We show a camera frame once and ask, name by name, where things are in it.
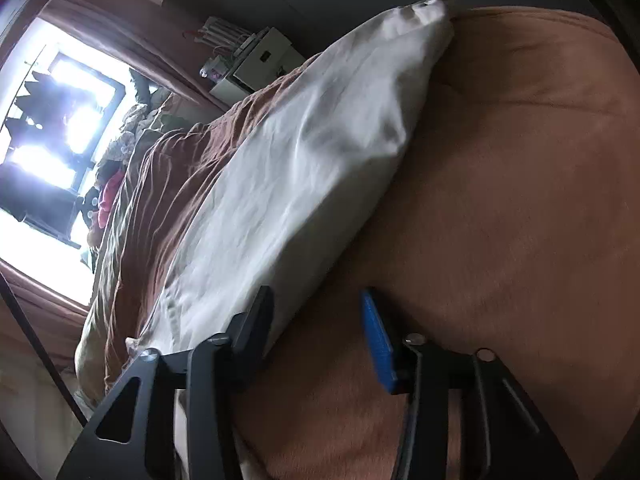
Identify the beige zip jacket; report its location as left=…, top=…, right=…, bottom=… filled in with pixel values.
left=130, top=0, right=454, bottom=356

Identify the clothes heap on sill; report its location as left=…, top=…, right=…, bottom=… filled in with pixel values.
left=94, top=68, right=172, bottom=190

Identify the olive beige duvet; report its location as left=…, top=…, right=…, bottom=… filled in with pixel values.
left=74, top=93, right=189, bottom=410

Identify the rust brown duvet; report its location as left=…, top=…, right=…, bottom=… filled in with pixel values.
left=102, top=4, right=640, bottom=480

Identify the left pink curtain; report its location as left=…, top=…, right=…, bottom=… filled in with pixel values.
left=1, top=261, right=87, bottom=367

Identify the pink curtain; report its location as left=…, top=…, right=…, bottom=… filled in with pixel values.
left=39, top=0, right=229, bottom=112
left=1, top=261, right=87, bottom=367

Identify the pink plush cushion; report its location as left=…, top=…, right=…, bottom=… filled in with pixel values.
left=96, top=169, right=125, bottom=229

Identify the black plush toy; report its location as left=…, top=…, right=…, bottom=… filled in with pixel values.
left=79, top=186, right=100, bottom=228

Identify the white bedside nightstand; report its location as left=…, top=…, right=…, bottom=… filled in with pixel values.
left=209, top=27, right=306, bottom=106

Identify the right pink curtain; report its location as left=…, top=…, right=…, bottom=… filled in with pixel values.
left=39, top=0, right=229, bottom=112

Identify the black cable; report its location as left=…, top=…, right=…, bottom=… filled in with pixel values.
left=0, top=274, right=89, bottom=428

